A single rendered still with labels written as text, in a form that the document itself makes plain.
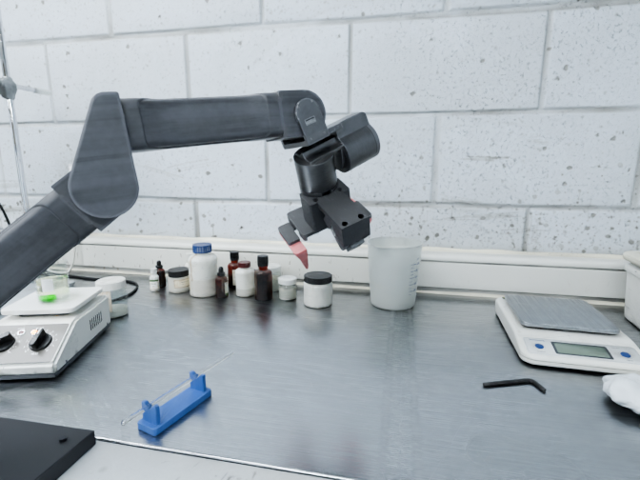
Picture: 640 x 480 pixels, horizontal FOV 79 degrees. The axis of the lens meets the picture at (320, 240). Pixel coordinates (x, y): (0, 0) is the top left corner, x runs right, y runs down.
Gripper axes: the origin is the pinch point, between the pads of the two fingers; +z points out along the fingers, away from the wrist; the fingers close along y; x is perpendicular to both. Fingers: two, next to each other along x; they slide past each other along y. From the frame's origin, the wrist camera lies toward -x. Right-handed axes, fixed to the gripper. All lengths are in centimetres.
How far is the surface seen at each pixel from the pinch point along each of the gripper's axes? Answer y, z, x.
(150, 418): -33.3, -1.4, -13.6
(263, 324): -14.7, 18.5, 6.7
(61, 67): -34, -17, 97
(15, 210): -68, 19, 94
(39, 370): -48.5, 1.5, 5.3
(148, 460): -34.0, -2.5, -19.1
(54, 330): -45.8, 0.7, 11.6
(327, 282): 2.4, 20.2, 10.4
